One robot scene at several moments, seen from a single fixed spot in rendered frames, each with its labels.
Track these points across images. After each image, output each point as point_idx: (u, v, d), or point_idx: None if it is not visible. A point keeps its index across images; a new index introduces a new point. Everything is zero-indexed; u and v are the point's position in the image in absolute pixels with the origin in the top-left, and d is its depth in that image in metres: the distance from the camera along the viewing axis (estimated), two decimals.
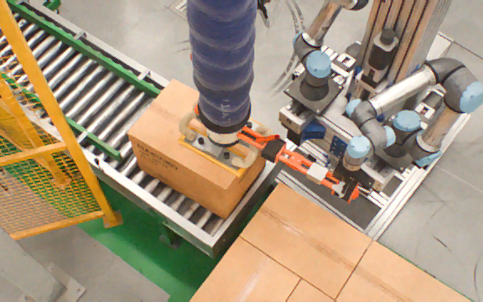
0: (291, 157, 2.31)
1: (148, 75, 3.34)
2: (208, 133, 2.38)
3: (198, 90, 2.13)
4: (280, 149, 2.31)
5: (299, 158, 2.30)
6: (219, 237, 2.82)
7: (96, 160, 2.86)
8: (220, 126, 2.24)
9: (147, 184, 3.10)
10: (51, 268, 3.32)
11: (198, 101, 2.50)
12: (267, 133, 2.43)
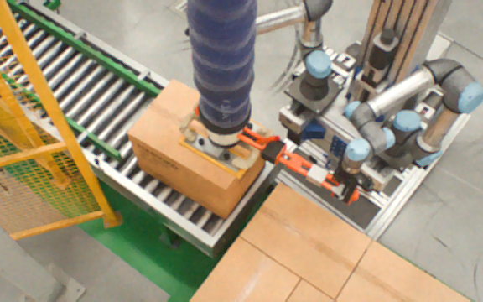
0: (291, 158, 2.30)
1: (148, 75, 3.34)
2: (208, 134, 2.38)
3: (198, 91, 2.13)
4: (280, 151, 2.31)
5: (299, 159, 2.30)
6: (219, 237, 2.82)
7: (96, 160, 2.86)
8: (220, 127, 2.23)
9: (147, 184, 3.10)
10: (51, 268, 3.32)
11: (199, 102, 2.50)
12: (267, 135, 2.42)
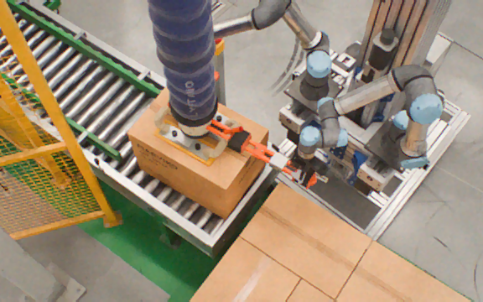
0: (255, 148, 2.52)
1: (148, 75, 3.34)
2: (179, 126, 2.60)
3: (167, 86, 2.35)
4: (245, 140, 2.52)
5: (262, 148, 2.51)
6: (219, 237, 2.82)
7: (96, 160, 2.86)
8: (189, 120, 2.45)
9: (147, 184, 3.10)
10: (51, 268, 3.32)
11: None
12: (234, 126, 2.64)
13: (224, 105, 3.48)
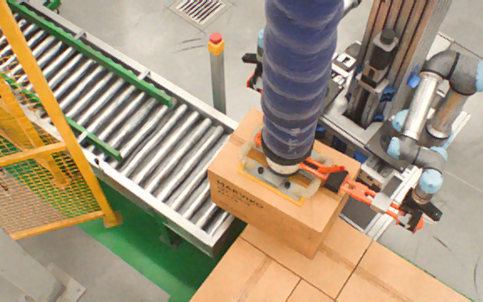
0: (355, 187, 2.29)
1: (148, 75, 3.34)
2: (269, 164, 2.37)
3: (264, 124, 2.12)
4: (344, 179, 2.29)
5: (363, 188, 2.29)
6: (219, 237, 2.82)
7: (96, 160, 2.86)
8: (285, 158, 2.22)
9: (147, 184, 3.10)
10: (51, 268, 3.32)
11: (257, 130, 2.49)
12: (327, 163, 2.41)
13: (224, 105, 3.48)
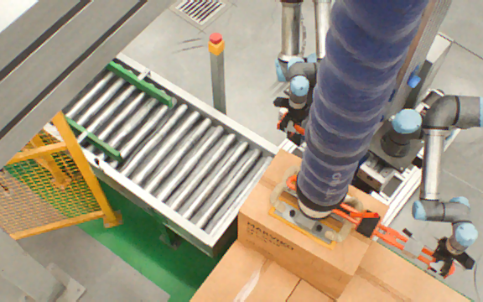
0: (386, 232, 2.32)
1: (148, 75, 3.34)
2: (302, 208, 2.40)
3: (303, 173, 2.15)
4: (376, 225, 2.33)
5: (395, 233, 2.32)
6: (219, 237, 2.82)
7: (96, 160, 2.86)
8: (320, 205, 2.25)
9: (147, 184, 3.10)
10: (51, 268, 3.32)
11: (288, 173, 2.52)
12: (358, 206, 2.44)
13: (224, 105, 3.48)
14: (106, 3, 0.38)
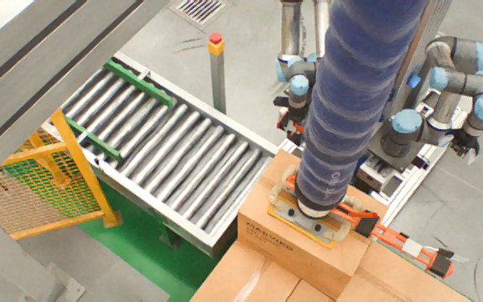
0: (386, 232, 2.32)
1: (148, 75, 3.34)
2: (301, 207, 2.40)
3: (302, 172, 2.15)
4: (375, 225, 2.33)
5: (393, 233, 2.32)
6: (219, 237, 2.82)
7: (96, 160, 2.86)
8: (319, 205, 2.25)
9: (147, 184, 3.10)
10: (51, 268, 3.32)
11: (287, 172, 2.52)
12: (357, 206, 2.44)
13: (224, 105, 3.48)
14: (103, 2, 0.38)
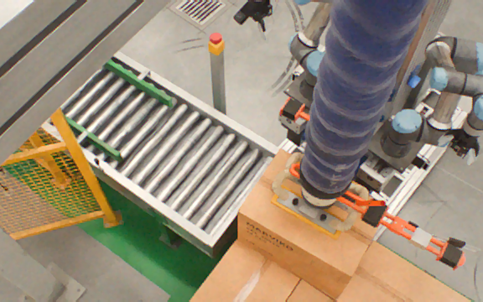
0: (394, 221, 2.23)
1: (148, 75, 3.34)
2: (306, 195, 2.31)
3: (307, 158, 2.06)
4: (382, 214, 2.23)
5: (402, 222, 2.23)
6: (219, 237, 2.82)
7: (96, 160, 2.86)
8: (324, 193, 2.16)
9: (147, 184, 3.10)
10: (51, 268, 3.32)
11: (291, 160, 2.43)
12: (364, 195, 2.35)
13: (224, 105, 3.48)
14: (103, 2, 0.38)
